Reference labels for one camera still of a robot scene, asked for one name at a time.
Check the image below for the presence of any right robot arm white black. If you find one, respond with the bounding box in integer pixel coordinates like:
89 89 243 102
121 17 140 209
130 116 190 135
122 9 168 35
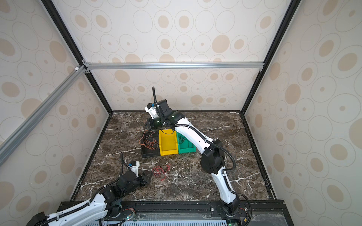
145 99 247 217

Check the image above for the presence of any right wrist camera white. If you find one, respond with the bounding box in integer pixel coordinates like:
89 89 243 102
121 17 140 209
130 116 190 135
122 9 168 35
145 103 159 119

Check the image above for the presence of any orange cable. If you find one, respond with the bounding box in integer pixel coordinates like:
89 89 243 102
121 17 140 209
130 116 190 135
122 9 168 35
138 130 159 151

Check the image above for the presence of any horizontal aluminium frame bar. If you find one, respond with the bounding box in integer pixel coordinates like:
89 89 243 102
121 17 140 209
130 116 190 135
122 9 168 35
85 62 264 70

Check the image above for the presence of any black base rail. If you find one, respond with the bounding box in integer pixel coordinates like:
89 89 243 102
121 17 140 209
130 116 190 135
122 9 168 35
89 200 293 226

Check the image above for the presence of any black cable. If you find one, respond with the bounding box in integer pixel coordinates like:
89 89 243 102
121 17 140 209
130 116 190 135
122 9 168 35
159 128 190 147

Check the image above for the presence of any left aluminium frame bar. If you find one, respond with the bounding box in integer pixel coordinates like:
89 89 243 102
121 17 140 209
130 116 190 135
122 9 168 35
1 66 86 165

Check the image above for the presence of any green plastic bin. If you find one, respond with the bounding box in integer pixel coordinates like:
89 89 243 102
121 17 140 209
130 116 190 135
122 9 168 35
176 132 197 154

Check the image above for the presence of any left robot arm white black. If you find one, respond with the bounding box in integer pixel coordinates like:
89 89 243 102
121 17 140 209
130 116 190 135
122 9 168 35
27 171 152 226

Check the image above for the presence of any yellow plastic bin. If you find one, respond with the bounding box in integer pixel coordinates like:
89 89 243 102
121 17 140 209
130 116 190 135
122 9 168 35
159 129 178 156

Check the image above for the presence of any black plastic bin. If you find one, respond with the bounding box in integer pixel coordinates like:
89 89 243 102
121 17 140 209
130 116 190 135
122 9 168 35
139 131 160 158

